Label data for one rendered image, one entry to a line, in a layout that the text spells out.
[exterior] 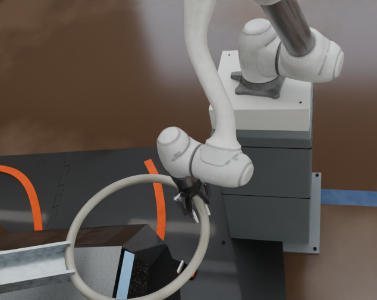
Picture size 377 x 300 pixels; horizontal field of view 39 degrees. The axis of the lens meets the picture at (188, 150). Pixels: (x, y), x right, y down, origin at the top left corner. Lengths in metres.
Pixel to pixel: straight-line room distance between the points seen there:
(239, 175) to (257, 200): 1.00
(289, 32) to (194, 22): 0.34
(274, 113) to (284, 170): 0.31
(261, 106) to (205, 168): 0.63
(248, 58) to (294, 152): 0.43
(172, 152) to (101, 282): 0.53
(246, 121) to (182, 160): 0.63
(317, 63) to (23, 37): 3.04
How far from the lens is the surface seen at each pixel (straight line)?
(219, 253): 2.74
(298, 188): 2.37
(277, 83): 2.12
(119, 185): 1.89
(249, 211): 2.55
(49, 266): 1.82
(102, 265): 1.85
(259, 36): 1.98
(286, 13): 1.63
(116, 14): 4.41
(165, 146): 1.52
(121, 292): 1.80
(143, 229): 2.11
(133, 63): 3.87
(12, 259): 1.84
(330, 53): 1.93
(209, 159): 1.49
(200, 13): 1.52
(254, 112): 2.08
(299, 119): 2.09
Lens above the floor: 2.39
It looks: 48 degrees down
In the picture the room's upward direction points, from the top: 14 degrees counter-clockwise
